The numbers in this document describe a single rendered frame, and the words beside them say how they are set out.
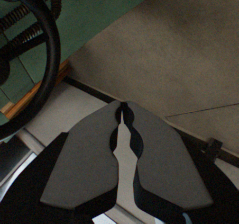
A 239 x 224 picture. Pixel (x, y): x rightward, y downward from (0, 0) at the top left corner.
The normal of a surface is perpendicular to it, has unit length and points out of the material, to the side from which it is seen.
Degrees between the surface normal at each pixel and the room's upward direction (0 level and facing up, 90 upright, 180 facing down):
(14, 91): 90
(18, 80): 90
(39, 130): 90
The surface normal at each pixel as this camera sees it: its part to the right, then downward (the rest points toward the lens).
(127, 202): -0.15, -0.62
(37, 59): 0.80, 0.40
